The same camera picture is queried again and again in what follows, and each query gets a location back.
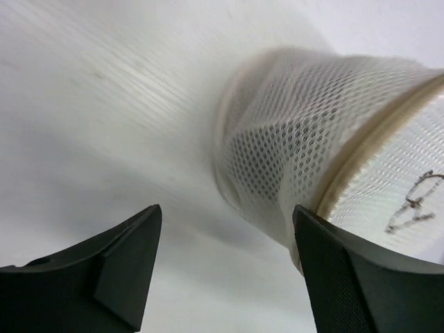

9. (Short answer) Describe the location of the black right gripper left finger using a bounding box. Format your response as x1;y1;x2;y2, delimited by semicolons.
1;205;162;333

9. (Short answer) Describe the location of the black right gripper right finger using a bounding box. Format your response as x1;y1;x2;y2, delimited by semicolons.
293;205;443;333

